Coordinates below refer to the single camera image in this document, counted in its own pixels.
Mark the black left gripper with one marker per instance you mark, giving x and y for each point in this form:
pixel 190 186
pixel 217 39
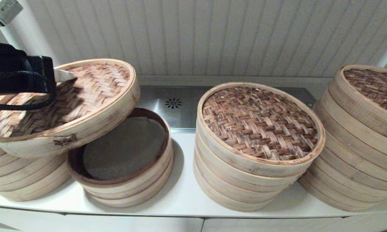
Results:
pixel 40 75

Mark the white cabinet door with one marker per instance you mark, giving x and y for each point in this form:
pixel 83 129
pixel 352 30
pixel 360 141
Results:
pixel 19 222
pixel 132 225
pixel 270 225

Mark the stainless steel steam panel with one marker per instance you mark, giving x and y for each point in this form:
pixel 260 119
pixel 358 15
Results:
pixel 167 96

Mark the bamboo steamer basket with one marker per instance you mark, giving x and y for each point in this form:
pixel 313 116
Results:
pixel 132 203
pixel 238 185
pixel 19 167
pixel 26 190
pixel 238 204
pixel 357 154
pixel 348 193
pixel 132 190

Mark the white round liner cloth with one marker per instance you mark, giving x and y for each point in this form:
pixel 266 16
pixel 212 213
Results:
pixel 126 148

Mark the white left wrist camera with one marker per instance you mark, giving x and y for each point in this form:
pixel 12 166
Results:
pixel 3 11

